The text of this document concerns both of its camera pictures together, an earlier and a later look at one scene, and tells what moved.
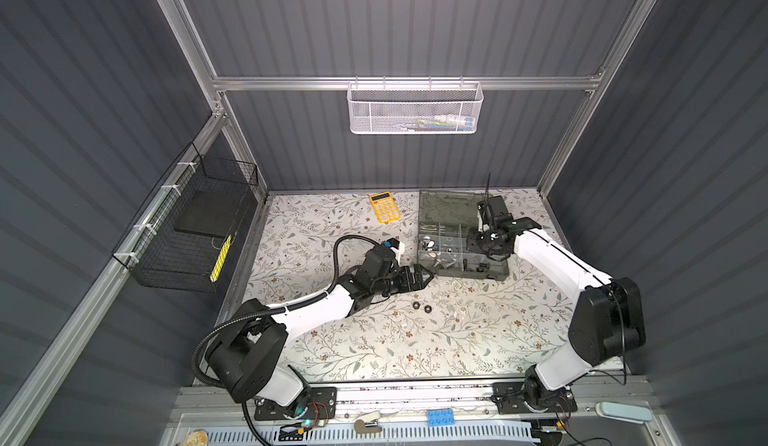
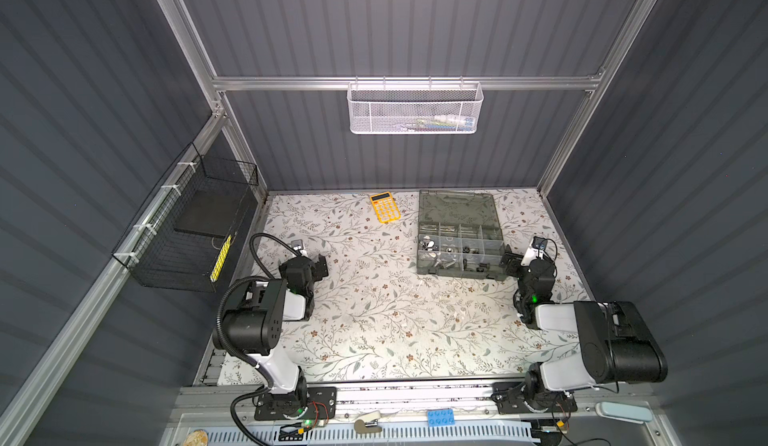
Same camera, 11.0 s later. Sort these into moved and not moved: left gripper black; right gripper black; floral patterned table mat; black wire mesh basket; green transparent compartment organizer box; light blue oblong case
Moved: left gripper black; right gripper black
Not moved: light blue oblong case; green transparent compartment organizer box; black wire mesh basket; floral patterned table mat
